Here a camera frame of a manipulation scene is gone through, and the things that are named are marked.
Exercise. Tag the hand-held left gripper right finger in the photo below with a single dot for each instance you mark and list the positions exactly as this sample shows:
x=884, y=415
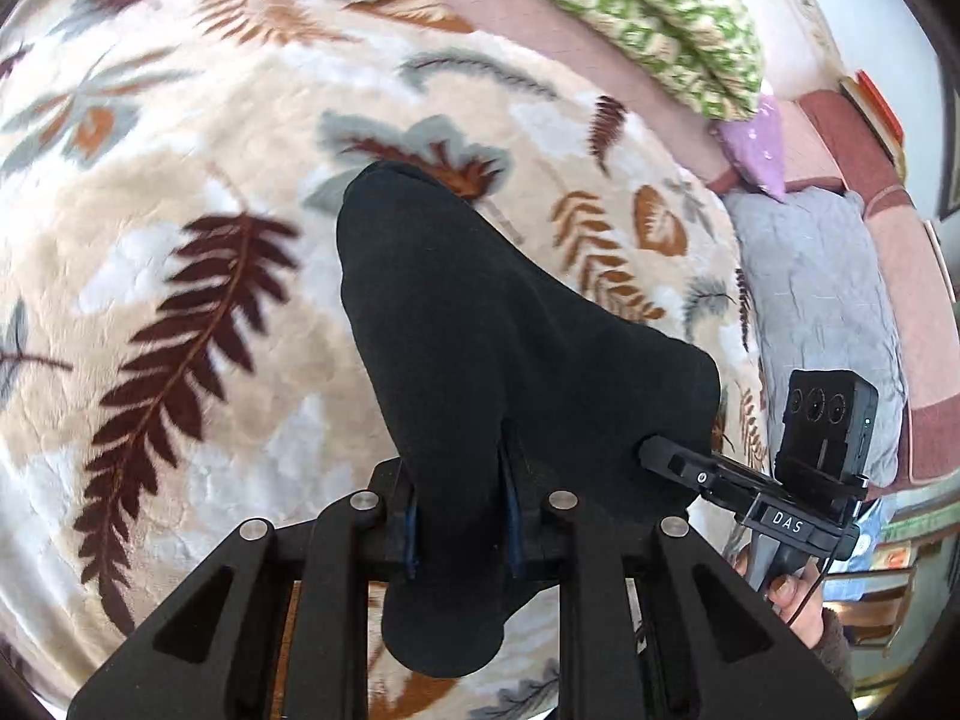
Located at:
x=516, y=525

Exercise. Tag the wooden furniture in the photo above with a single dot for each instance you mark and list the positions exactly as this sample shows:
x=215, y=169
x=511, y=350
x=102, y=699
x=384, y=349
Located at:
x=885, y=585

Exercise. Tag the purple cloth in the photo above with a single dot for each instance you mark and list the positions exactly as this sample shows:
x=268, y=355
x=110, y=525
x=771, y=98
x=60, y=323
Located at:
x=757, y=142

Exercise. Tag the person's right forearm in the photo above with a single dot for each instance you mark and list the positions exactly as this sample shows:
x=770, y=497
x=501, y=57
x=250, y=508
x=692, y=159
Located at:
x=838, y=649

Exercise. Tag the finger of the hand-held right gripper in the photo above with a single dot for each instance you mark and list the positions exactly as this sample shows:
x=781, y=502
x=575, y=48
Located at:
x=690, y=472

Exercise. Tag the stack of books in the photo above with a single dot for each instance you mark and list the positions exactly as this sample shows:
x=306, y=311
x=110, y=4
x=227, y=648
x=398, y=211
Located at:
x=874, y=116

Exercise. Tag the green patterned quilt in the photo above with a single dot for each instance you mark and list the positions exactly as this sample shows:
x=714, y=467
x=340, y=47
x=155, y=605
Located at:
x=645, y=15

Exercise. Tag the grey pillow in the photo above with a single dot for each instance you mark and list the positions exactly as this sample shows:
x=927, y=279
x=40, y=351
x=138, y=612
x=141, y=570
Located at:
x=821, y=300

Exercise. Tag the pink bed sheet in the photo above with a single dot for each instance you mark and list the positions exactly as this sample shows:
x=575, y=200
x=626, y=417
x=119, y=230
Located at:
x=862, y=187

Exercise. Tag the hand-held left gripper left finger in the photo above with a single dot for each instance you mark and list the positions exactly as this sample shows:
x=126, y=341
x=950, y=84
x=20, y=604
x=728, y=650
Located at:
x=409, y=532

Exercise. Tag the person's right hand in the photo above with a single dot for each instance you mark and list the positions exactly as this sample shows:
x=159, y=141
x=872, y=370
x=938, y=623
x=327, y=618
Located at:
x=795, y=600

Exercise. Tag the leaf print plush blanket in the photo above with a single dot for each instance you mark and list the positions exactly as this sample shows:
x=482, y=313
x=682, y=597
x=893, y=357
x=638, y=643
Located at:
x=187, y=240

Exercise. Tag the black pants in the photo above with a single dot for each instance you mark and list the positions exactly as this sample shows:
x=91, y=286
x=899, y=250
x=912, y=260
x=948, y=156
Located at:
x=480, y=360

